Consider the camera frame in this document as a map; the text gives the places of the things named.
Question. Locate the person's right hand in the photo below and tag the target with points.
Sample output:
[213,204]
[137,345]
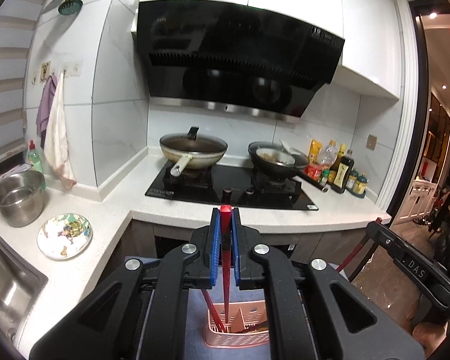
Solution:
[430,336]

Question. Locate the pink perforated utensil holder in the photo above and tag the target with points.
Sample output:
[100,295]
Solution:
[245,328]

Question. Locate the maroon chopstick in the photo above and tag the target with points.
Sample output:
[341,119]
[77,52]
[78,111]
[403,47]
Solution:
[358,247]

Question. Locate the dark soy sauce bottle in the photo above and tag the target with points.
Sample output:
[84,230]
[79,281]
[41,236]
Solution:
[344,169]

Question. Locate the black wok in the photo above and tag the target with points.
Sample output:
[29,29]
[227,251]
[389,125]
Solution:
[278,164]

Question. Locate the purple hanging cloth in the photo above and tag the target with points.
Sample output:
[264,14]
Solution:
[44,108]

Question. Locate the black range hood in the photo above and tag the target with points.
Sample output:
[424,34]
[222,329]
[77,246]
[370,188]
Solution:
[234,58]

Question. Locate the green-lidded jars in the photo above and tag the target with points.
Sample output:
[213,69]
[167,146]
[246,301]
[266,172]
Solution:
[357,184]

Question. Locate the stainless steel sink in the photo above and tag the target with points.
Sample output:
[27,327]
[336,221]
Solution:
[20,287]

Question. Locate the green dish soap bottle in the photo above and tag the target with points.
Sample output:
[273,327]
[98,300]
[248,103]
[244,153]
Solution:
[33,158]

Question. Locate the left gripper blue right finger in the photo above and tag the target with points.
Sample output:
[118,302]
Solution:
[236,245]

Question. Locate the clear plastic oil bottle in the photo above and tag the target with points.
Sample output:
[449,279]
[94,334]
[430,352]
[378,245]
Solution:
[328,155]

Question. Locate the steel mixing bowl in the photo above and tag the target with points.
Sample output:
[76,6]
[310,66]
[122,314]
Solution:
[22,198]

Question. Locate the bright red chopstick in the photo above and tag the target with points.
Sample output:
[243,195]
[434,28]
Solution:
[213,312]

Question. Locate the red snack packet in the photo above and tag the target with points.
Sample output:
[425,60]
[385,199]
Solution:
[314,171]

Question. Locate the patterned ceramic plate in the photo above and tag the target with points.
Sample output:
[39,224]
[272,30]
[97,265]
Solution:
[64,236]

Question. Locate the yellow seasoning packet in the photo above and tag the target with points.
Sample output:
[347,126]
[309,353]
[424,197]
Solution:
[314,151]

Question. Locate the black gas hob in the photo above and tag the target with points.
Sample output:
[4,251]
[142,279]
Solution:
[230,185]

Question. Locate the white hanging towel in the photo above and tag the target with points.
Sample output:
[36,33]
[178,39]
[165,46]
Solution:
[56,145]

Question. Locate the cream pan with lid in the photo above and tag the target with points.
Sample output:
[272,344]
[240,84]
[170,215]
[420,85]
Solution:
[192,150]

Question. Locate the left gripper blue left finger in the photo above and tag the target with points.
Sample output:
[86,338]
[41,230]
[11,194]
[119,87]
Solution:
[215,232]

